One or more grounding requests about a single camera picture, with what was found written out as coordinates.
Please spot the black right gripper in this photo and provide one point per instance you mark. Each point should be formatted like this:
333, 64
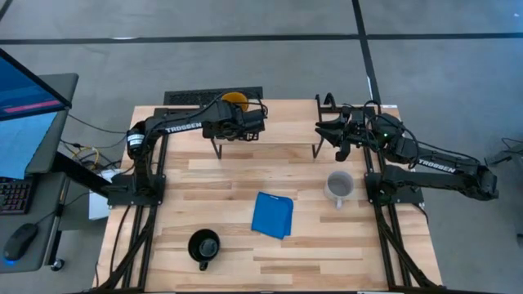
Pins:
357, 126

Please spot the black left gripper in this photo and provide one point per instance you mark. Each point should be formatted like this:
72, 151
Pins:
237, 122

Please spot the yellow mug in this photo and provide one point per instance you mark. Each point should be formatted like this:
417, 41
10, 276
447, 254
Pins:
235, 98

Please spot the light grey mug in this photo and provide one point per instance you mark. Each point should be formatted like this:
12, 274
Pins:
339, 185

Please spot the blue cloth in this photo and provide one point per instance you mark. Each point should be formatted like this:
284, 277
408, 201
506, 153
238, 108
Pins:
273, 214

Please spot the black mug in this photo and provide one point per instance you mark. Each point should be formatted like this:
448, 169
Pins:
203, 245

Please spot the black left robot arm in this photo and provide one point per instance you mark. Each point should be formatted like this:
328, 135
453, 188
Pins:
184, 127

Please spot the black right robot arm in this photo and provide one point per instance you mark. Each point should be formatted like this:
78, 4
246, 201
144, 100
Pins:
441, 165

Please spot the black floor grille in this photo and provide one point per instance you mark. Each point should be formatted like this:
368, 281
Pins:
192, 97

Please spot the white box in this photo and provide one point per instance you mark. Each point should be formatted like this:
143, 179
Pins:
98, 204

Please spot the grey monitor stand panel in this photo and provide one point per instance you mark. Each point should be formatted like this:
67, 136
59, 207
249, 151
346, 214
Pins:
49, 143

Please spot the computer monitor with dark screen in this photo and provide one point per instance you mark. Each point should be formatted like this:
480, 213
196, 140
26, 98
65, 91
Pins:
28, 90

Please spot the grey desk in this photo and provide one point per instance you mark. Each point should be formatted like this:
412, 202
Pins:
43, 228

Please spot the black caster wheel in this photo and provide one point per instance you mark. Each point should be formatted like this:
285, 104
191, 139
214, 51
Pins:
57, 265

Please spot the black keyboard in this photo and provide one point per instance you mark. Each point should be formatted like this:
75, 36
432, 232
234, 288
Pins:
14, 196

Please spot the black computer mouse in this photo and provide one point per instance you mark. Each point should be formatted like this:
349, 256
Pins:
19, 241

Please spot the black right mounting frame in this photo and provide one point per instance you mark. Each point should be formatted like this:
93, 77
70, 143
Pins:
394, 245

